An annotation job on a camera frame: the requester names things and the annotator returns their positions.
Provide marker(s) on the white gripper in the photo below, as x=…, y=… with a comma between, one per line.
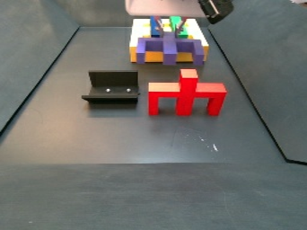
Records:
x=177, y=8

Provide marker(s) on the purple m-shaped block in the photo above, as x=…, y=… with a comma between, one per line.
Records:
x=169, y=46

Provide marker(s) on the yellow slotted board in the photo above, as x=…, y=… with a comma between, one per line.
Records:
x=141, y=31

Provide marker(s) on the black angle fixture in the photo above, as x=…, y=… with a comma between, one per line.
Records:
x=112, y=86

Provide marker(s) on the green bar block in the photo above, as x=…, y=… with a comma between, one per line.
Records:
x=177, y=27

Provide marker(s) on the blue bar block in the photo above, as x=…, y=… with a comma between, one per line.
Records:
x=156, y=26

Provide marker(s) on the red m-shaped block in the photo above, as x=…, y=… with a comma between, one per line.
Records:
x=184, y=91

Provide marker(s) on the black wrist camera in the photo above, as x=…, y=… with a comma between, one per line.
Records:
x=216, y=9

